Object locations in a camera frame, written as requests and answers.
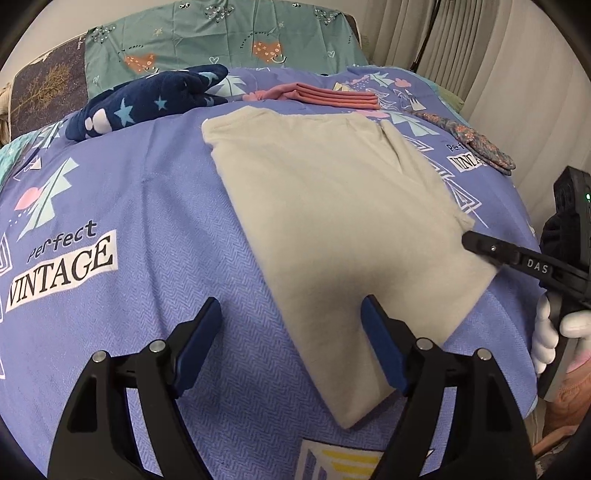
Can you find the person's right hand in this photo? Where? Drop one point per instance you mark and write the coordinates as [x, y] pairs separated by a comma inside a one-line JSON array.
[[541, 337]]

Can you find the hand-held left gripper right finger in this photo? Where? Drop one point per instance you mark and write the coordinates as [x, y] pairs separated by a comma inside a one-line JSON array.
[[382, 346]]

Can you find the green bed sheet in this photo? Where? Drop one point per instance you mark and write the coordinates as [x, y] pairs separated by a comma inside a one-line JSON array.
[[448, 94]]

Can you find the navy star-print plush cloth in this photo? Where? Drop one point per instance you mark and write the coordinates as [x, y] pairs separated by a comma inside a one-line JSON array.
[[138, 104]]

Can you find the floral patterned cloth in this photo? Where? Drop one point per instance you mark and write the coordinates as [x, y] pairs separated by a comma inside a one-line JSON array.
[[475, 138]]

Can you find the person's right forearm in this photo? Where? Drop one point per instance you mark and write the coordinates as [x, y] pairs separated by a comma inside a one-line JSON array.
[[577, 374]]

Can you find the grey curtain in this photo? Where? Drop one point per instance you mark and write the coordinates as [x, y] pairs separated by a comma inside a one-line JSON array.
[[508, 83]]

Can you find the dark tree-print pillow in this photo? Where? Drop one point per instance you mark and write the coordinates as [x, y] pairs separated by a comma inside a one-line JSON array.
[[46, 87]]

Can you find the blue printed blanket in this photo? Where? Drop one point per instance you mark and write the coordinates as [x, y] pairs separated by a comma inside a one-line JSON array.
[[152, 194]]

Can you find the teal printed pillow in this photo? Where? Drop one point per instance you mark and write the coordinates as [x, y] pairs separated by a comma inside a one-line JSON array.
[[207, 32]]

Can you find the beige shirt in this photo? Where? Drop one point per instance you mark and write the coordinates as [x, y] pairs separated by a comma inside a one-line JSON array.
[[332, 207]]

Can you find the pink folded cloth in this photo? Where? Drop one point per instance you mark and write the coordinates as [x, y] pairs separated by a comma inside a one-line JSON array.
[[332, 96]]

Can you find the teal navy printed blanket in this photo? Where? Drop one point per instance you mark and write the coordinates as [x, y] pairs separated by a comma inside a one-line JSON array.
[[14, 154]]

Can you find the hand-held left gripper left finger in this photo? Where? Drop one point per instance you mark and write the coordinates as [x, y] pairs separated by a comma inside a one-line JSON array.
[[203, 334]]

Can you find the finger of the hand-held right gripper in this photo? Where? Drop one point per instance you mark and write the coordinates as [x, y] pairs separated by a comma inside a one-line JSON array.
[[491, 249]]

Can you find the black floor lamp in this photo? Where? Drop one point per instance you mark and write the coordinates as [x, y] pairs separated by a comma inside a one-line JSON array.
[[429, 34]]

